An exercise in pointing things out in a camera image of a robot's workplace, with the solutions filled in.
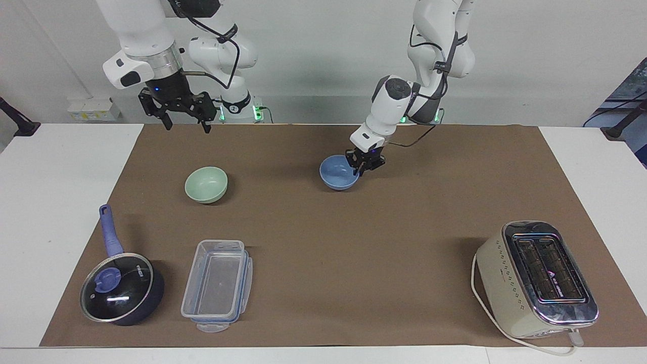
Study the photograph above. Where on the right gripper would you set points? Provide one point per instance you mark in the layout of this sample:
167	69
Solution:
169	90

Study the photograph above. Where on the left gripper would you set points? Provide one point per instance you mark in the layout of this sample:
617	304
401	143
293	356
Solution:
371	151

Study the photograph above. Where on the blue bowl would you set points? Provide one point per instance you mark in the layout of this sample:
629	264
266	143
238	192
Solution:
336	174

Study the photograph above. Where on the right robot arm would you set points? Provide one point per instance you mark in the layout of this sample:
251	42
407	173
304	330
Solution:
136	30

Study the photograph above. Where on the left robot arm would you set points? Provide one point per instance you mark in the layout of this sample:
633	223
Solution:
440	45

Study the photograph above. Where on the green bowl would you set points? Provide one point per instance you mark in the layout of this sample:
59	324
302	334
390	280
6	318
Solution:
205	184

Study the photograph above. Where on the blue saucepan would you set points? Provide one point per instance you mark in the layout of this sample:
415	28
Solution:
112	235

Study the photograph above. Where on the black stand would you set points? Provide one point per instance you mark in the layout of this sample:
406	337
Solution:
619	126
17	124

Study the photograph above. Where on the clear plastic food container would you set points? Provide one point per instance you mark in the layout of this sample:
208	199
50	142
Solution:
217	285

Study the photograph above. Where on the glass pot lid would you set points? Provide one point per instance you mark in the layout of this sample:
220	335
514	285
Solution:
117	288

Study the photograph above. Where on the cream toaster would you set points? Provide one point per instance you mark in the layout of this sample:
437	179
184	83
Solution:
525	283

